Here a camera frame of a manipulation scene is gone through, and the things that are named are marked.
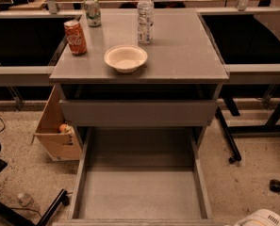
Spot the black table leg with caster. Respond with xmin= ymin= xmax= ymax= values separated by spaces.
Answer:
xmin=216 ymin=107 xmax=241 ymax=164

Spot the grey top drawer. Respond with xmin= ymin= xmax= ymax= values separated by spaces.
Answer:
xmin=59 ymin=100 xmax=217 ymax=127

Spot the black chair base leg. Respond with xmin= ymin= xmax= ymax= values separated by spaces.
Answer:
xmin=0 ymin=189 xmax=70 ymax=226

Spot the black caster wheel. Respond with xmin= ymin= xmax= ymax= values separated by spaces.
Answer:
xmin=269 ymin=179 xmax=280 ymax=192

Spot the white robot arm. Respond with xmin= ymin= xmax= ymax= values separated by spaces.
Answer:
xmin=233 ymin=209 xmax=280 ymax=226

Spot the plastic bottle on floor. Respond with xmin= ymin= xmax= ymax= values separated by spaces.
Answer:
xmin=17 ymin=193 xmax=41 ymax=213

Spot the green white soda can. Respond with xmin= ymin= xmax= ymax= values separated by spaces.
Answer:
xmin=84 ymin=0 xmax=101 ymax=27

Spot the orange soda can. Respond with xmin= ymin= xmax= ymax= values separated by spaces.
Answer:
xmin=64 ymin=20 xmax=87 ymax=56

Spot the clear plastic water bottle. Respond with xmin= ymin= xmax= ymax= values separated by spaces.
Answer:
xmin=137 ymin=0 xmax=155 ymax=44

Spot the cardboard box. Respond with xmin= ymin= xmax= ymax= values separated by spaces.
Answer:
xmin=34 ymin=89 xmax=81 ymax=161

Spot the white paper bowl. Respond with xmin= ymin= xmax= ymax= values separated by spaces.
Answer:
xmin=104 ymin=45 xmax=148 ymax=73

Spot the grey drawer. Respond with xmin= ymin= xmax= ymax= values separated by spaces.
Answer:
xmin=59 ymin=100 xmax=217 ymax=127
xmin=53 ymin=127 xmax=223 ymax=226

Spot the orange fruit in box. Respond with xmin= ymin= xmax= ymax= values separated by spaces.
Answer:
xmin=58 ymin=123 xmax=67 ymax=133

